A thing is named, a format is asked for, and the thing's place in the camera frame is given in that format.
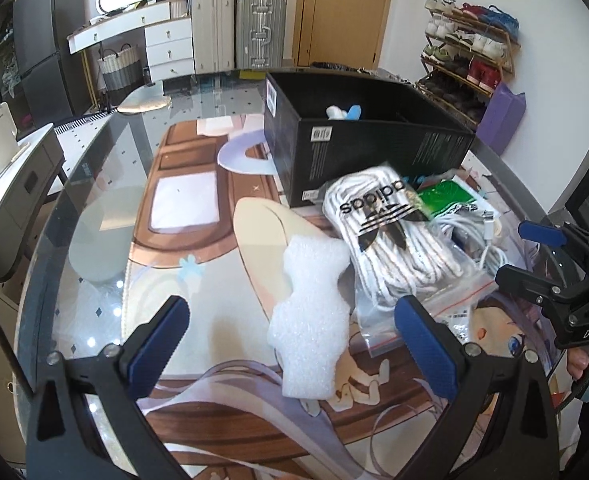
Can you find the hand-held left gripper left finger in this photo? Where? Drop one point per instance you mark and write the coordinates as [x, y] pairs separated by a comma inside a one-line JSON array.
[[157, 350]]

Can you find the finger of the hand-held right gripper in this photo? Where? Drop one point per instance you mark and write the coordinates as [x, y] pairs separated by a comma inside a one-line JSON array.
[[539, 232], [519, 280]]

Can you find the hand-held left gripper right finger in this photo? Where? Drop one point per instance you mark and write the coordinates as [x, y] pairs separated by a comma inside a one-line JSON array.
[[424, 345]]

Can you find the clear zip bag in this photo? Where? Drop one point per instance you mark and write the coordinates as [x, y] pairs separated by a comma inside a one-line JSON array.
[[374, 330]]

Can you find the green packet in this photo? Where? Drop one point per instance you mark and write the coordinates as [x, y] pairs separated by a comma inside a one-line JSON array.
[[449, 195]]

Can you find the white foam piece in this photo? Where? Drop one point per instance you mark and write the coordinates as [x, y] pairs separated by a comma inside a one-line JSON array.
[[309, 320]]

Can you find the black cardboard box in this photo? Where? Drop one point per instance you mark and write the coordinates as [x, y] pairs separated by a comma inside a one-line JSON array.
[[374, 145]]

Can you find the white and blue soft item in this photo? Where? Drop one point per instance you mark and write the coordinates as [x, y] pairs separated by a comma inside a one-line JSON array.
[[344, 111]]

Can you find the person's right hand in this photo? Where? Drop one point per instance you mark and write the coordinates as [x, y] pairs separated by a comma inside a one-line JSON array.
[[578, 362]]

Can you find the purple paper bag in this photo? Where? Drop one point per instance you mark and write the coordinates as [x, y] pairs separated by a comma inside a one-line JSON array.
[[499, 115]]

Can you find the wooden shoe rack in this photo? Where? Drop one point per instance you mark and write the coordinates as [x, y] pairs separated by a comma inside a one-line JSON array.
[[467, 65]]

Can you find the grey side cabinet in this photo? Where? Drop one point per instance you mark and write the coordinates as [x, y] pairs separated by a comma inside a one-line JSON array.
[[19, 195]]

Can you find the woven laundry basket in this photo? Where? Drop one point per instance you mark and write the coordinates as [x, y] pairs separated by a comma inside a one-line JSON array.
[[120, 70]]

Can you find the wooden door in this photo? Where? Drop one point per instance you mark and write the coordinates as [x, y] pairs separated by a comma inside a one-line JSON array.
[[344, 10]]

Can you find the white vanity desk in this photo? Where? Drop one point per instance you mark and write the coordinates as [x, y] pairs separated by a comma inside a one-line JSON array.
[[167, 42]]

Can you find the black refrigerator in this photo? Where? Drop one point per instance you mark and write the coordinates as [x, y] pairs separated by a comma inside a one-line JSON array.
[[39, 50]]

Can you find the white suitcase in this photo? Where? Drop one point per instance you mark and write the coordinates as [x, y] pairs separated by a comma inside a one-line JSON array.
[[213, 30]]

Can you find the silver suitcase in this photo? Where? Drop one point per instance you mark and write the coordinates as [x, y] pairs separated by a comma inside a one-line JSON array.
[[260, 30]]

